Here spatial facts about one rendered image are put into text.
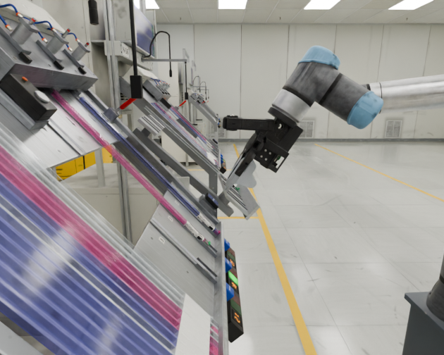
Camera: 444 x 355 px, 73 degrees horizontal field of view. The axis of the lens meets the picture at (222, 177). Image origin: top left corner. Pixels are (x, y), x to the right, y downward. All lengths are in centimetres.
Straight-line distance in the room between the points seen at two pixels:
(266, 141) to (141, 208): 125
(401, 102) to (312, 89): 23
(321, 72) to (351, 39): 841
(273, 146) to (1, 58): 50
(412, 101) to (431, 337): 61
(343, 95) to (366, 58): 853
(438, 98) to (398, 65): 873
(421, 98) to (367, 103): 18
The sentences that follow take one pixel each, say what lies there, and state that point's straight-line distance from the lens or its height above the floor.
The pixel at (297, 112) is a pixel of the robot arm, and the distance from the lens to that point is 67.
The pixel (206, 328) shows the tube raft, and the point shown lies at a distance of 53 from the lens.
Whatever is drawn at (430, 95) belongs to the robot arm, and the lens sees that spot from 83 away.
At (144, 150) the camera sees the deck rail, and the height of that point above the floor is 95.
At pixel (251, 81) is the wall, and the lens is 834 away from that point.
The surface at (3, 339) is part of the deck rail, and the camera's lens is 32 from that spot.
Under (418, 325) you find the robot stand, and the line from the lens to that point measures 108.
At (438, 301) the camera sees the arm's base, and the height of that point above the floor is 59.
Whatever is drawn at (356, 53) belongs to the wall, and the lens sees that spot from 909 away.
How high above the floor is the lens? 109
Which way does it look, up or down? 14 degrees down
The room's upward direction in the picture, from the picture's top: straight up
